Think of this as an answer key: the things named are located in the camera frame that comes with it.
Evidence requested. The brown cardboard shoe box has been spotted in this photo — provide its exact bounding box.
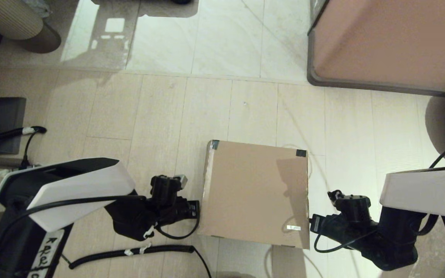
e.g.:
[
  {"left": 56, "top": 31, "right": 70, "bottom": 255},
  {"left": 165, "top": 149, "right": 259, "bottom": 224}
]
[{"left": 197, "top": 140, "right": 310, "bottom": 249}]

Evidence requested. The long black corrugated conduit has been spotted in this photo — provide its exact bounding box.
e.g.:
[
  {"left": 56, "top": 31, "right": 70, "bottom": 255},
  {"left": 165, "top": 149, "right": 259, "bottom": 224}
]
[{"left": 69, "top": 245, "right": 212, "bottom": 278}]

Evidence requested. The crumpled clear plastic sheet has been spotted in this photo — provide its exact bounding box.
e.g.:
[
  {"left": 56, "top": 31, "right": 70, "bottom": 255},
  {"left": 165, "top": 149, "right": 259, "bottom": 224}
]
[{"left": 408, "top": 228, "right": 445, "bottom": 278}]

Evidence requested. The grey crumpled plastic bag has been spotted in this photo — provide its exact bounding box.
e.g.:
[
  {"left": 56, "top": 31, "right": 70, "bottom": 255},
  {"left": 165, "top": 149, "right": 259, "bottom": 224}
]
[{"left": 22, "top": 0, "right": 51, "bottom": 18}]

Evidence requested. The ribbed beige round stool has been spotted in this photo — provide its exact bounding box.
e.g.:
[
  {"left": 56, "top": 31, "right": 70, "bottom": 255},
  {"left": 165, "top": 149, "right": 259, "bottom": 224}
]
[{"left": 0, "top": 0, "right": 61, "bottom": 54}]

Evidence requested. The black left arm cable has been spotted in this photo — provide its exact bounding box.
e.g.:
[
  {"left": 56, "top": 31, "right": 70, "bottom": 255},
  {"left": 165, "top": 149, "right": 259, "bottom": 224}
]
[{"left": 12, "top": 195, "right": 200, "bottom": 241}]

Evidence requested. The thin black power cable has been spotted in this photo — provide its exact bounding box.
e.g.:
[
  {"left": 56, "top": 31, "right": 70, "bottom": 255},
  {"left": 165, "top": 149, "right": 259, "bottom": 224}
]
[{"left": 21, "top": 131, "right": 48, "bottom": 168}]

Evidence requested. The short black corrugated cable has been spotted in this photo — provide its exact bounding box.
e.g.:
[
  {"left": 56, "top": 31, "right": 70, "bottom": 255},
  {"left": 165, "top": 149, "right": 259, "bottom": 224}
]
[{"left": 0, "top": 126, "right": 48, "bottom": 143}]

